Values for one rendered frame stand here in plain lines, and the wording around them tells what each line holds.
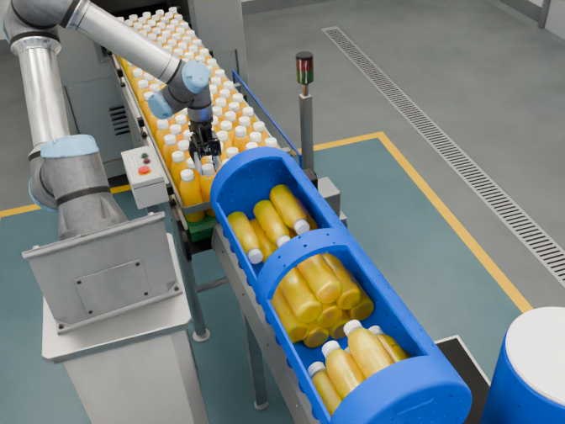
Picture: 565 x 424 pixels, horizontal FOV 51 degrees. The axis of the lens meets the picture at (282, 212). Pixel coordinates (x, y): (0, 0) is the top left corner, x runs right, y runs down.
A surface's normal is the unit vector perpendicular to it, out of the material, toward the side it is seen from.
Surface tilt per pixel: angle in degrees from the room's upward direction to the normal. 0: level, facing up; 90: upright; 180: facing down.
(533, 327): 0
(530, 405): 90
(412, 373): 4
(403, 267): 0
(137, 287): 90
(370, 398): 30
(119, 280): 90
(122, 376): 90
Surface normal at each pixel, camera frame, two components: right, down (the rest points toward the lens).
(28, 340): -0.05, -0.78
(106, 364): 0.29, 0.59
